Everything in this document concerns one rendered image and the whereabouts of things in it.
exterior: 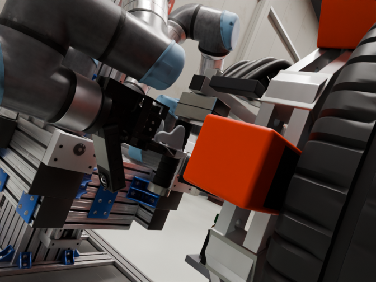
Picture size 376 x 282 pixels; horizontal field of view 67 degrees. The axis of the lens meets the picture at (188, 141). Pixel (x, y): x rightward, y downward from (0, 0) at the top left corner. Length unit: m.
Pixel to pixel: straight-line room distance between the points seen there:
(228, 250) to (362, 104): 0.20
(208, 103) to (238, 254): 0.27
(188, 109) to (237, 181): 0.31
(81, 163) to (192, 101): 0.41
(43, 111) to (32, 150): 0.50
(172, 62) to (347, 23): 0.24
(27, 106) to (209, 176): 0.22
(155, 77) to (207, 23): 0.60
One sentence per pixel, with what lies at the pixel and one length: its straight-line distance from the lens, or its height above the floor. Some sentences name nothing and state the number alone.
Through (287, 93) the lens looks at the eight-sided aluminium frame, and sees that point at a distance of 0.35.
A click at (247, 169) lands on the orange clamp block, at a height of 0.85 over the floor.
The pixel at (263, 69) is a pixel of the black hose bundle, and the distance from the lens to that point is 0.47.
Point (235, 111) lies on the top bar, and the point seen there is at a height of 0.96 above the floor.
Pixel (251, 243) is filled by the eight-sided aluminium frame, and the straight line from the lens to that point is 0.33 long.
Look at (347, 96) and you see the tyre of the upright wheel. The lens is 0.28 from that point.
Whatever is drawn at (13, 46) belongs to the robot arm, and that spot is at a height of 0.88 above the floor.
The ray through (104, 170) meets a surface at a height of 0.77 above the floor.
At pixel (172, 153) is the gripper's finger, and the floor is 0.83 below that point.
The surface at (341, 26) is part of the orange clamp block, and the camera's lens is 0.46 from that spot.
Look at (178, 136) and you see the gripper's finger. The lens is 0.51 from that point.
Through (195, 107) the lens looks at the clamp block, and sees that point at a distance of 0.52.
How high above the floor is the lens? 0.84
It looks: 2 degrees up
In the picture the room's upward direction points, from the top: 21 degrees clockwise
